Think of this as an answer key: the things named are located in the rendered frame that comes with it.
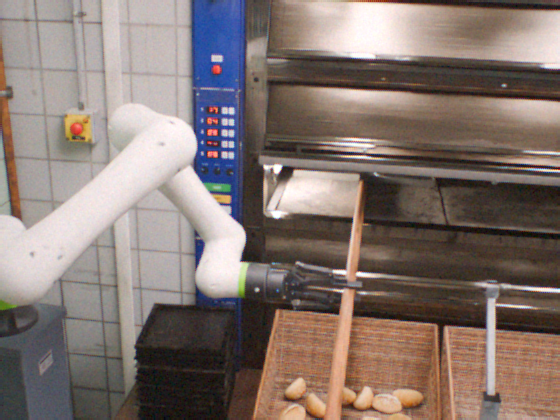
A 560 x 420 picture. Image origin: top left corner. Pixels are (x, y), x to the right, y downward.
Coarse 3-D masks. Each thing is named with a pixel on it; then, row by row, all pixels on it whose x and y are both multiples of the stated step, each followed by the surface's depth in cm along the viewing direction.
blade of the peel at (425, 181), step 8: (296, 168) 279; (304, 168) 284; (312, 168) 285; (296, 176) 274; (304, 176) 274; (312, 176) 273; (320, 176) 273; (328, 176) 272; (336, 176) 272; (344, 176) 271; (352, 176) 271; (368, 176) 270; (376, 176) 269; (384, 176) 269; (392, 176) 278; (400, 176) 278; (408, 176) 279; (416, 176) 279; (424, 176) 279; (400, 184) 269; (408, 184) 269; (416, 184) 268; (424, 184) 268; (432, 184) 267
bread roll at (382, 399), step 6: (378, 396) 231; (384, 396) 230; (390, 396) 230; (372, 402) 232; (378, 402) 230; (384, 402) 229; (390, 402) 229; (396, 402) 229; (378, 408) 230; (384, 408) 229; (390, 408) 228; (396, 408) 228
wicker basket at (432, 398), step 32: (288, 320) 241; (320, 320) 239; (352, 320) 237; (384, 320) 236; (288, 352) 242; (320, 352) 240; (352, 352) 239; (384, 352) 237; (416, 352) 236; (288, 384) 243; (320, 384) 242; (384, 384) 238; (416, 384) 237; (256, 416) 206; (352, 416) 229; (384, 416) 229; (416, 416) 229
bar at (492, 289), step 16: (336, 272) 195; (368, 272) 194; (448, 288) 192; (464, 288) 191; (480, 288) 190; (496, 288) 189; (512, 288) 189; (528, 288) 189; (544, 288) 188; (496, 400) 177; (480, 416) 181; (496, 416) 178
